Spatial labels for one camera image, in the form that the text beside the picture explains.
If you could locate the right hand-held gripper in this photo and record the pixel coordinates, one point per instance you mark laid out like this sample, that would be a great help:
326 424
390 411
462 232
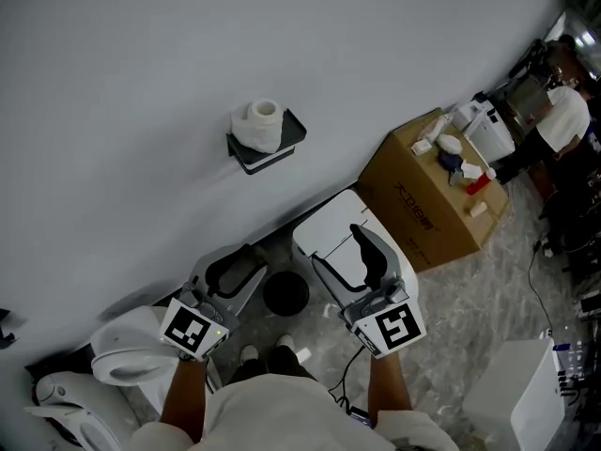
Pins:
394 329

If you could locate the large brown cardboard box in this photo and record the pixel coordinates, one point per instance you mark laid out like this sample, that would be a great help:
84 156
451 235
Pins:
422 214

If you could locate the person's white shoe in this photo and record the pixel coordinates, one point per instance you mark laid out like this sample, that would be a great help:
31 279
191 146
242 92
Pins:
249 353
284 341

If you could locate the white tube bottle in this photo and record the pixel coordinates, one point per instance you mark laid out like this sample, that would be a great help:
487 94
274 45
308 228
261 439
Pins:
434 129

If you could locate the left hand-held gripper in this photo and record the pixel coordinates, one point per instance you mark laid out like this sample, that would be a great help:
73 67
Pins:
190 329

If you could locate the black wall hook bracket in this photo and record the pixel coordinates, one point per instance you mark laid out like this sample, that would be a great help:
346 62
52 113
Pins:
7 329

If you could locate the person's right white shoe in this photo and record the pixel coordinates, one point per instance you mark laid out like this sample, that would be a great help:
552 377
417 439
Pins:
284 341

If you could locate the black round waste bin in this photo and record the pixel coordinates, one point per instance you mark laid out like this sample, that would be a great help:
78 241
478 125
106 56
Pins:
285 294

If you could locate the person's right forearm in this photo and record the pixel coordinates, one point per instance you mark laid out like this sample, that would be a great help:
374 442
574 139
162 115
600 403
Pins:
389 383

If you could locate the person's left white shoe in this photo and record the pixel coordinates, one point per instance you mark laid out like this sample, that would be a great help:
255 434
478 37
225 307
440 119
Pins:
249 353

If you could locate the white folded packet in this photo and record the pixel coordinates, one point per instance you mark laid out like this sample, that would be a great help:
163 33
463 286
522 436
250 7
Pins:
471 168

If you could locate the small black device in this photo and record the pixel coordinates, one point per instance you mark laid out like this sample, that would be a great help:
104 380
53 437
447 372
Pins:
359 415

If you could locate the white boxy cabinet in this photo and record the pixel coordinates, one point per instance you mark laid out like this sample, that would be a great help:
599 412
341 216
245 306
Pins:
512 393

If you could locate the black wall shelf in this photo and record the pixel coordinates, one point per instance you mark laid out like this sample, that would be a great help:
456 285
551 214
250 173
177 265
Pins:
291 127

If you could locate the person's dark trousers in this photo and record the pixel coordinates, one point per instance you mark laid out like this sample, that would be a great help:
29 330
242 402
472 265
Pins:
277 367

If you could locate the white appliance with panel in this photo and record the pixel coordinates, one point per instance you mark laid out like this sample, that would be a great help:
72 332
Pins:
488 132

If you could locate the dark blue cloth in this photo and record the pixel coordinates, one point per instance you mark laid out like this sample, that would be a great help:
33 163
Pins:
450 160

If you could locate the white open-seat toilet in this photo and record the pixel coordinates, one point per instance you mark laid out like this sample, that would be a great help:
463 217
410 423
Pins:
127 346

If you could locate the small white carton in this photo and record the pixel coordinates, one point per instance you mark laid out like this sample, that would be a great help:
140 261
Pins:
421 147

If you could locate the person's white t-shirt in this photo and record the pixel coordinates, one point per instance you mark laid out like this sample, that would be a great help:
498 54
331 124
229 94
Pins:
282 416

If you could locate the red bottle with white cap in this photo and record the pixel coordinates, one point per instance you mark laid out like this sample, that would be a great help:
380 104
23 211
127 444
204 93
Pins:
479 183

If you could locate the small beige paper cup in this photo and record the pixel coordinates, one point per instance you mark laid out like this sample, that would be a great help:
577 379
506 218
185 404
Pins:
478 209

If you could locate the white toilet paper roll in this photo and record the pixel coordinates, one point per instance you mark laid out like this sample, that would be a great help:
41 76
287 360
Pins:
256 127

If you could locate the person's left forearm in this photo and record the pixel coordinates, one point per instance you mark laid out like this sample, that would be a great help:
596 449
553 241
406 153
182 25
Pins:
185 397

